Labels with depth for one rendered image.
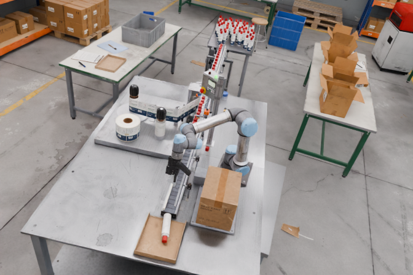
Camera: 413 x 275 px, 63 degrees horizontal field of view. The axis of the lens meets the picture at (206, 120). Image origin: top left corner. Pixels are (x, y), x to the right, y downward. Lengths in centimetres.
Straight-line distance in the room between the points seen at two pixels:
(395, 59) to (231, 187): 592
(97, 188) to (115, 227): 37
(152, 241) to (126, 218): 25
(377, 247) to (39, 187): 344
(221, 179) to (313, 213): 180
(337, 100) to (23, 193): 337
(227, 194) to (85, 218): 94
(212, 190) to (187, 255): 43
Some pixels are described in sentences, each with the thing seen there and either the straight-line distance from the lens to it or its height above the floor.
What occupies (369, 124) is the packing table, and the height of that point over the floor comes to 78.
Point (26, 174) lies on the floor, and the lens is 401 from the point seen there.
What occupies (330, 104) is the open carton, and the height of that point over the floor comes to 91.
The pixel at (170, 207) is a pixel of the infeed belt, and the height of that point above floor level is 88.
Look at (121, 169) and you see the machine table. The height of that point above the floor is 83.
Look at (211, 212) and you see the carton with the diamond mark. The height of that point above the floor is 100.
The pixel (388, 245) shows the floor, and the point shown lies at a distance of 408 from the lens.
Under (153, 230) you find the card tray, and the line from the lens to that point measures 236.
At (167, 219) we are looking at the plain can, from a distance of 235.
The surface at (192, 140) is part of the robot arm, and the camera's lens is 221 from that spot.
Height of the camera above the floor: 277
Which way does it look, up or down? 36 degrees down
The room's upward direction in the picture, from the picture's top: 10 degrees clockwise
